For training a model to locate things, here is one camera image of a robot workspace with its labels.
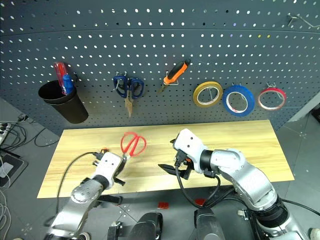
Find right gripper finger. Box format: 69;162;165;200
177;168;193;181
158;163;181;175

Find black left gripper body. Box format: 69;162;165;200
91;148;109;167

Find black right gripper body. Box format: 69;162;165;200
170;138;194;174

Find red handled scissors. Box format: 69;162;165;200
120;131;148;161

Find yellow tape roll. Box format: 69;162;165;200
192;81;224;108

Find blue tape roll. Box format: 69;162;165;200
222;84;256;117

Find red tape roll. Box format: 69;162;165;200
257;86;287;111

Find dark grey perforated pegboard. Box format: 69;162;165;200
0;0;320;137

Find long double metal pegboard hook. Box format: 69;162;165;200
286;13;320;31

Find dark rounded shape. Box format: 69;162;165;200
127;211;164;240
193;208;225;240

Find black cup holder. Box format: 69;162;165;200
37;79;89;125

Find orange black hand cutter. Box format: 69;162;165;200
157;58;192;94

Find grey flat floor box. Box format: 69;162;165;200
0;152;29;188

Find white power strip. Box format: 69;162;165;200
0;121;14;144

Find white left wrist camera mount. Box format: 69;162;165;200
95;152;124;187

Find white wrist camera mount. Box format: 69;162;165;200
95;152;124;187
173;128;207;174

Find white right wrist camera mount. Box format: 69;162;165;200
173;128;207;174

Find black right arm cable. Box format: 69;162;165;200
174;149;320;227

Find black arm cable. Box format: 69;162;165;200
55;150;101;219
174;149;320;227

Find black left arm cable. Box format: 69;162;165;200
55;150;101;219

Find blue handled scissors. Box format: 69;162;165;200
112;74;145;119

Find blue handled screwdriver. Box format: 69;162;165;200
62;73;74;95

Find black floor cable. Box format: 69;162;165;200
0;113;61;152

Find white floor cables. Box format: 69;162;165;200
0;159;13;240

